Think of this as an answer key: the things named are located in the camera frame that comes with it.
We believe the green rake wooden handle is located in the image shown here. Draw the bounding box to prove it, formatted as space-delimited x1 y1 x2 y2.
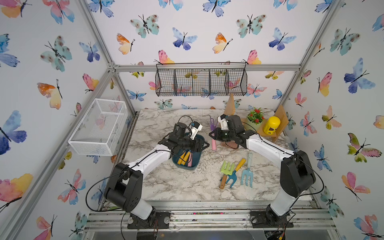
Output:
219 161 235 190

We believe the yellow jar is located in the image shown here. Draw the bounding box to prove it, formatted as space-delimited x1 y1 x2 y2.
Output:
263 116 281 135

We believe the potted red flower plant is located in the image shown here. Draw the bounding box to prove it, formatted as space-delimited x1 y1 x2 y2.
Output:
244 108 265 131

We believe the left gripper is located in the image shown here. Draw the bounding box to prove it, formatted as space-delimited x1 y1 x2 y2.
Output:
177 136 209 153

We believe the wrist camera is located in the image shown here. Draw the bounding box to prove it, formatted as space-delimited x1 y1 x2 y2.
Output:
190 121 203 140
218 114 229 130

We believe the wooden shelf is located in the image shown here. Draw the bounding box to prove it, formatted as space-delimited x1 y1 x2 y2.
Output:
218 94 288 143

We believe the teal rake yellow handle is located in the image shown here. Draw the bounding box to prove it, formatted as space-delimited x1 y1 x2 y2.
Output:
177 151 190 166

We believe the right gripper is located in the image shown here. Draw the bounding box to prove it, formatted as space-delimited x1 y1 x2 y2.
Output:
207 126 236 142

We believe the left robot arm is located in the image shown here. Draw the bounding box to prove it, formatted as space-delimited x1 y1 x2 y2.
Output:
104 121 209 221

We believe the purple rake pink handle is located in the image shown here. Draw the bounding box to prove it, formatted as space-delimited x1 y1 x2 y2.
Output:
209 115 219 151

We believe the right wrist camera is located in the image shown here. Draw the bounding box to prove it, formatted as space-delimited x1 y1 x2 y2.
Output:
218 114 229 130

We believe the purple fork pink handle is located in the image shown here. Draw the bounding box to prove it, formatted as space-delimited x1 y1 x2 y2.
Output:
188 154 193 167

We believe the light blue fork tool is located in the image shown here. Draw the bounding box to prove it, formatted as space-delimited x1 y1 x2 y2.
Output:
241 153 254 189

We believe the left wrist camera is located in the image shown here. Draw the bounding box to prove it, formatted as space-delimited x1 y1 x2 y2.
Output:
190 121 203 140

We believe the white mesh wall basket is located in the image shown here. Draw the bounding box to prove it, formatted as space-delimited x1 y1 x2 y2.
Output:
68 99 129 157

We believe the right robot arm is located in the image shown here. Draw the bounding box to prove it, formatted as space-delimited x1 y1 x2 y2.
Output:
209 115 316 228

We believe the teal plastic storage box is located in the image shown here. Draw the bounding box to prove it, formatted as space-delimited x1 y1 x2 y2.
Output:
171 134 210 171

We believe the black wire wall basket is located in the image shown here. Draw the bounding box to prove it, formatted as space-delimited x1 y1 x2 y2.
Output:
155 62 248 100

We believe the blue claw rake yellow handle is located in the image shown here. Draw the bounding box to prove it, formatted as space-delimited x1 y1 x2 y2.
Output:
226 158 247 189
181 151 191 166

